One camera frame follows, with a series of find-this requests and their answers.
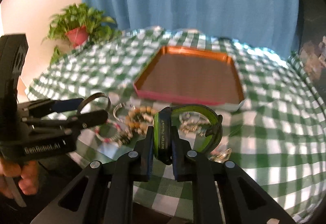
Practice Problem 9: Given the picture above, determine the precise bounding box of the pink bead bracelet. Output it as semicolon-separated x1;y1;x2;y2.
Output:
94;121;133;147

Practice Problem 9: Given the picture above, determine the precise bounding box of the wooden bead bracelet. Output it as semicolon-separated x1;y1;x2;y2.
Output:
125;106;159;136

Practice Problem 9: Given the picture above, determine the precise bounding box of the green black watch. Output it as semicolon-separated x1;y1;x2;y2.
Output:
153;104;223;165

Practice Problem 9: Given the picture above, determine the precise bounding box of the person left hand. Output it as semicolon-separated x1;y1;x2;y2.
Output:
1;158;39;195

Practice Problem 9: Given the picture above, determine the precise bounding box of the green checkered tablecloth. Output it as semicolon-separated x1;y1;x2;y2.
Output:
26;27;325;223

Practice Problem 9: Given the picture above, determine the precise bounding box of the potted green plant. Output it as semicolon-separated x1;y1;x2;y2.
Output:
43;3;122;49

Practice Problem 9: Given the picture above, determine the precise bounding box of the pink copper tray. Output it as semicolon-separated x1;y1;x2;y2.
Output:
133;46;245;112

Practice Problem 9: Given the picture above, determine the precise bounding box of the clear storage bin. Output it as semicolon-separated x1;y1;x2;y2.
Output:
299;0;325;96

